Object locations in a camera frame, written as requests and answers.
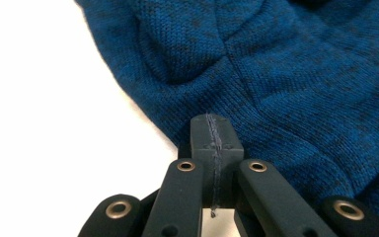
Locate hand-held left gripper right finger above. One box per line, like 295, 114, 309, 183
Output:
206, 114, 245, 209

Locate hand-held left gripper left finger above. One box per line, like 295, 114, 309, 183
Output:
189, 114, 217, 209

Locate dark blue knit sweater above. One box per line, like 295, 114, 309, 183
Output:
74, 0, 379, 231

